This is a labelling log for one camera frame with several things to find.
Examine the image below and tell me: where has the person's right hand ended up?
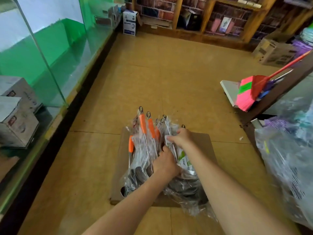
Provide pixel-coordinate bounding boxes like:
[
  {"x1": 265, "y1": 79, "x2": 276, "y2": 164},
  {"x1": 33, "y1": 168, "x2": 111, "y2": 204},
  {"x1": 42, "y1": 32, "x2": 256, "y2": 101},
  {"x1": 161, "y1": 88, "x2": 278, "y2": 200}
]
[{"x1": 166, "y1": 127, "x2": 196, "y2": 151}]

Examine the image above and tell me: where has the white printed carton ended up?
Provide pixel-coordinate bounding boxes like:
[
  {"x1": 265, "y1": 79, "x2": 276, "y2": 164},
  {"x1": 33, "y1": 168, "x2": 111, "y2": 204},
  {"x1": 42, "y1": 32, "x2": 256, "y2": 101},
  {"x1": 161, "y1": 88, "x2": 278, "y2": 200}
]
[
  {"x1": 0, "y1": 76, "x2": 44, "y2": 114},
  {"x1": 0, "y1": 96, "x2": 40, "y2": 148}
]

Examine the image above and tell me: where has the small white box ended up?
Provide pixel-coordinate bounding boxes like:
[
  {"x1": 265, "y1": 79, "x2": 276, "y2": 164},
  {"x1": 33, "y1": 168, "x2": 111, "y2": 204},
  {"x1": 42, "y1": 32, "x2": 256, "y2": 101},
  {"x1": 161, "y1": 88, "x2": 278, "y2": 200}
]
[{"x1": 93, "y1": 5, "x2": 120, "y2": 26}]

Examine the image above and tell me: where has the pile of plastic wrapped utensils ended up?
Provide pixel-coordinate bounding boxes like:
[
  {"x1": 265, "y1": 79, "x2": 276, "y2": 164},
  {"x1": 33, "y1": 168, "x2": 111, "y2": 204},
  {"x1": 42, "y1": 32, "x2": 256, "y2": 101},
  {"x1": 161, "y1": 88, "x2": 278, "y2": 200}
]
[{"x1": 254, "y1": 98, "x2": 313, "y2": 230}]

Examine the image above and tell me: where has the person's left hand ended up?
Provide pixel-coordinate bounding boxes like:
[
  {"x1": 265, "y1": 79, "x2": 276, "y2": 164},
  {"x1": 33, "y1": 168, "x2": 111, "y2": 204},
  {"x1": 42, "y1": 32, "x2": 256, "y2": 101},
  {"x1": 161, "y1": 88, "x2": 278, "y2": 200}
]
[{"x1": 152, "y1": 147, "x2": 182, "y2": 181}]

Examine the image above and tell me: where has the pile of packaged utensils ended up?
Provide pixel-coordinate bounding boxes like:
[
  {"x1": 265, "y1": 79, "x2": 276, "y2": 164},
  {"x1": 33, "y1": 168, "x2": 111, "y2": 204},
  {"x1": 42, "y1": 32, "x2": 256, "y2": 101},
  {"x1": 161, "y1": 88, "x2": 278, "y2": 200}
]
[{"x1": 120, "y1": 106, "x2": 216, "y2": 218}]

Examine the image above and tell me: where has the white flat board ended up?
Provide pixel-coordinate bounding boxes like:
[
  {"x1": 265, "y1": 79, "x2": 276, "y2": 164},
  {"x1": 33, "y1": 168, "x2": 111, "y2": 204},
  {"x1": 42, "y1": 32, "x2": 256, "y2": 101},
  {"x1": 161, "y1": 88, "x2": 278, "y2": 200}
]
[{"x1": 220, "y1": 80, "x2": 241, "y2": 108}]

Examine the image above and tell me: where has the person's right forearm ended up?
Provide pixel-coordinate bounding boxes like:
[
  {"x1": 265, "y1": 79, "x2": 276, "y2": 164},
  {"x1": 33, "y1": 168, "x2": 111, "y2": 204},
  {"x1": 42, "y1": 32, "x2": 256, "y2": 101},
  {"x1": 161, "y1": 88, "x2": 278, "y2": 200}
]
[{"x1": 183, "y1": 142, "x2": 299, "y2": 235}]

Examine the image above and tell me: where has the white blue printed box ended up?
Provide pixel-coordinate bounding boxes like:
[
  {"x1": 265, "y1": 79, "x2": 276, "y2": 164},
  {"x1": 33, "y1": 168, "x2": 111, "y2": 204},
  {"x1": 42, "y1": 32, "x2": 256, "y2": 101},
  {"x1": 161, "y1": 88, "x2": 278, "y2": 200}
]
[{"x1": 122, "y1": 9, "x2": 140, "y2": 37}]

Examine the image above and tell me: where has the small brown cardboard box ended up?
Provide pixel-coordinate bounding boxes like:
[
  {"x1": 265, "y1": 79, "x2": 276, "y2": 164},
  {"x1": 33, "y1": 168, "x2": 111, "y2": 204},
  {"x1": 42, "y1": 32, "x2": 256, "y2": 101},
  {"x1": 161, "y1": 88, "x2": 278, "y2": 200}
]
[{"x1": 252, "y1": 38, "x2": 298, "y2": 68}]

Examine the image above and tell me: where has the red plastic rod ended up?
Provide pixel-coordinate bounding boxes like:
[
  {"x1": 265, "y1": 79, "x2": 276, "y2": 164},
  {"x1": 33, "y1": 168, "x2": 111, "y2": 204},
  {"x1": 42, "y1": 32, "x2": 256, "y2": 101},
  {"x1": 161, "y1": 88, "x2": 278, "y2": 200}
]
[{"x1": 266, "y1": 50, "x2": 312, "y2": 82}]

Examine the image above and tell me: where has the wooden bookshelf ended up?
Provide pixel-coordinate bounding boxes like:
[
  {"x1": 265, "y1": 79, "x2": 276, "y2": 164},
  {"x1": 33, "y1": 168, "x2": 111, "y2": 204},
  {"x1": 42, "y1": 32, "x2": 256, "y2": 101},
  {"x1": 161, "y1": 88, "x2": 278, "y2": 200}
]
[{"x1": 125, "y1": 0, "x2": 313, "y2": 52}]

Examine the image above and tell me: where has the stack of plastic basins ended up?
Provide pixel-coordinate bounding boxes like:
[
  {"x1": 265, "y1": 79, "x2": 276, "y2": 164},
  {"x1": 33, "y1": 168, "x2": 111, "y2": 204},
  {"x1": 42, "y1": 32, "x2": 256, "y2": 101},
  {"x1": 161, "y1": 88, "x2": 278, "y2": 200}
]
[{"x1": 292, "y1": 24, "x2": 313, "y2": 57}]

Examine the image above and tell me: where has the person's left forearm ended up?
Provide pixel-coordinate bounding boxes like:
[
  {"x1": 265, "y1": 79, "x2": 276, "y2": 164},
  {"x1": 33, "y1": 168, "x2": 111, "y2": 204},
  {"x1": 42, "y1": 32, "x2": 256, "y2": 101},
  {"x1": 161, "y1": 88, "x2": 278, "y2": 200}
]
[{"x1": 83, "y1": 174, "x2": 172, "y2": 235}]

